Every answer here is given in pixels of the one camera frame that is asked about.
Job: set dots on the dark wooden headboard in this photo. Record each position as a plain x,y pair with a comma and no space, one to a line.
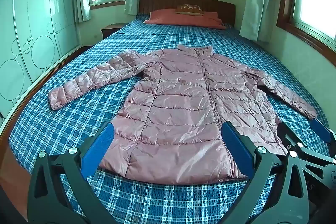
226,11

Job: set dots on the pink quilted down jacket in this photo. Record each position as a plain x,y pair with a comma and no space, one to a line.
169,129

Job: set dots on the wooden nightstand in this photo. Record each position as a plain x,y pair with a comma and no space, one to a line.
112,28

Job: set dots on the red pillow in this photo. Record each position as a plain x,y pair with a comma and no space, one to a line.
170,17

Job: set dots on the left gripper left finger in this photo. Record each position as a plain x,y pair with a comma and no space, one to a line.
59,191

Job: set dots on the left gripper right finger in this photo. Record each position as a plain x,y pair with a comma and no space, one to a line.
287,201

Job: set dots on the brown patterned cushion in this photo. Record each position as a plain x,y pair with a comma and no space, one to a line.
187,9

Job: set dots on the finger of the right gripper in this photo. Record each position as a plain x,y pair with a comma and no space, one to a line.
327,135
318,169

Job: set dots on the blue plaid bed sheet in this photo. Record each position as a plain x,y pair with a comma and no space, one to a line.
41,129

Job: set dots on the wooden bed frame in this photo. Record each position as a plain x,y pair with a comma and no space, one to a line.
15,179

